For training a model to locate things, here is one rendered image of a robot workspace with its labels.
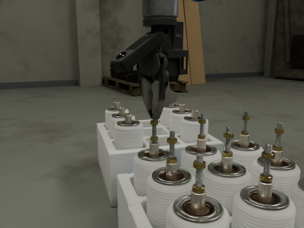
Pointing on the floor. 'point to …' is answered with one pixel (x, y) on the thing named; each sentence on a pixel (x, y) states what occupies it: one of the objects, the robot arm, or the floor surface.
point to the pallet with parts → (117, 78)
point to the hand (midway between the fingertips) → (152, 114)
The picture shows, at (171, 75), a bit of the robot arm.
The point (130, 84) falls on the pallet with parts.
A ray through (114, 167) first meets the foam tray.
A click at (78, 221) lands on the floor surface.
